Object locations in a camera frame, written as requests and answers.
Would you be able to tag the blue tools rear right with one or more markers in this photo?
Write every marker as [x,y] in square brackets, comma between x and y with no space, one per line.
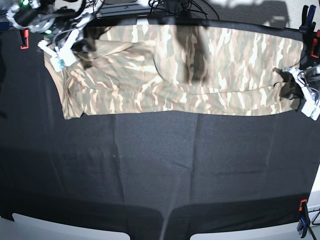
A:
[307,24]

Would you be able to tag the red clamp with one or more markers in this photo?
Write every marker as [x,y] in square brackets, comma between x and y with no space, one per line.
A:
[24,36]
[315,47]

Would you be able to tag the camouflage t-shirt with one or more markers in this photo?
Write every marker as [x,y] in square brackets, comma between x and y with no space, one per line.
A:
[195,69]

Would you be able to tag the orange black clamp front right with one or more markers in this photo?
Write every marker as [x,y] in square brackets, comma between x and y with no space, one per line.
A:
[304,220]

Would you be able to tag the red clamp rear left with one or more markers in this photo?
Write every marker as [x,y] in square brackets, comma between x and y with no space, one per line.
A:
[24,36]

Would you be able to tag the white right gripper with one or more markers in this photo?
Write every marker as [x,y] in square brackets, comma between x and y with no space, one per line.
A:
[61,55]

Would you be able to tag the black table cloth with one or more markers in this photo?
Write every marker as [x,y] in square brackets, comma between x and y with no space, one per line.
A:
[163,175]

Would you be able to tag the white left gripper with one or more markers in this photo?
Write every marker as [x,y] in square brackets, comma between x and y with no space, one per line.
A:
[311,95]

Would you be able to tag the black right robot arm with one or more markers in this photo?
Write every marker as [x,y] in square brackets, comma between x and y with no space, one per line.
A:
[62,27]

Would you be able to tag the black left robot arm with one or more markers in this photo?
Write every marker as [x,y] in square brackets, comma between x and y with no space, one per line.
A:
[313,79]

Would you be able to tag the red clamp rear right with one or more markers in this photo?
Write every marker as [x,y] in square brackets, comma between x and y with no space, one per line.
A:
[315,47]

